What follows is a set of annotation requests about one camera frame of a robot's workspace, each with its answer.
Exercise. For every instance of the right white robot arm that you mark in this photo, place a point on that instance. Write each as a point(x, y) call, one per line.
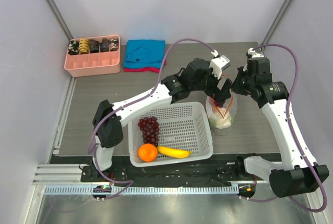
point(299, 171)

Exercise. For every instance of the black pink floral sock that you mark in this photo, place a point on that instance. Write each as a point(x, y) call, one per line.
point(113, 44)

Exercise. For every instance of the pink organizer box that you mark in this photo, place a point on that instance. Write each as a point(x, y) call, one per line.
point(94, 64)

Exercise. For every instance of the yellow striped rolled sock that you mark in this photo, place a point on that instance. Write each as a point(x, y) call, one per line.
point(83, 46)

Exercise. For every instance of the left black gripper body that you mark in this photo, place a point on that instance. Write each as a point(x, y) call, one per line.
point(209, 83)

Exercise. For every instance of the blue folded cloth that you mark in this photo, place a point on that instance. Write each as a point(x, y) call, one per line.
point(141, 54)

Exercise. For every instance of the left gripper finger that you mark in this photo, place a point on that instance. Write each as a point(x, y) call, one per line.
point(225, 90)
point(216, 94)

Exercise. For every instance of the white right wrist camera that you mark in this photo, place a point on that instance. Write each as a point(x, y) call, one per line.
point(251, 53)

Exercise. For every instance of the black patterned rolled sock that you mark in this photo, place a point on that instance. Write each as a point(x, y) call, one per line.
point(104, 45)

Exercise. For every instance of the dark brown rolled sock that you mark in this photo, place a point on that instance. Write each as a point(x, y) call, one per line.
point(94, 46)

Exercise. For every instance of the purple grape bunch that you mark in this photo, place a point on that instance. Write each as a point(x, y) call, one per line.
point(150, 130)

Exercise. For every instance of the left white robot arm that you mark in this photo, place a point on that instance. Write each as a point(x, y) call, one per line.
point(109, 119)

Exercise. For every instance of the yellow banana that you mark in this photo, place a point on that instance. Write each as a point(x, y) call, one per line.
point(175, 153)

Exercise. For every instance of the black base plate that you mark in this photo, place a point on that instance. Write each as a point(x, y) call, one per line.
point(218, 170)

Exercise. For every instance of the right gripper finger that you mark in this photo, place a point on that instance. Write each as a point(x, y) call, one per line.
point(236, 88)
point(240, 78)

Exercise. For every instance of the clear orange zip bag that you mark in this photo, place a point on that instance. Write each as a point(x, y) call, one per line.
point(230, 106)

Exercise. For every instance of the magenta folded cloth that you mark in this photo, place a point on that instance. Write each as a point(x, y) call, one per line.
point(142, 63)

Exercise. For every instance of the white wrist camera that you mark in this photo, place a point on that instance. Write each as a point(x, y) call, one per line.
point(218, 64)
point(251, 53)

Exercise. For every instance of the purple onion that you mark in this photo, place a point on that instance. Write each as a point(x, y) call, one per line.
point(220, 104)

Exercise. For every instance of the black floral rolled sock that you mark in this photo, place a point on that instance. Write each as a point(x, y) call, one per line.
point(73, 47)

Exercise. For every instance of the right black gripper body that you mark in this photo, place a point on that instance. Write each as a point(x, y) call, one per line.
point(238, 83)

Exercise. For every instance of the white plastic basket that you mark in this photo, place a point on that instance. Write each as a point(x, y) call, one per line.
point(183, 126)

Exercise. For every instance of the white cauliflower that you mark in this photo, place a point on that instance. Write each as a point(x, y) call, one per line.
point(221, 122)

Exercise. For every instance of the orange fruit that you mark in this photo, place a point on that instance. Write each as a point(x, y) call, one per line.
point(148, 152)

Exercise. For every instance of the white slotted cable duct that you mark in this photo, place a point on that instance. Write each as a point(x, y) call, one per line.
point(103, 190)

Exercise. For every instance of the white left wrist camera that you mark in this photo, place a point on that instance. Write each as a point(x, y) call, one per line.
point(218, 64)

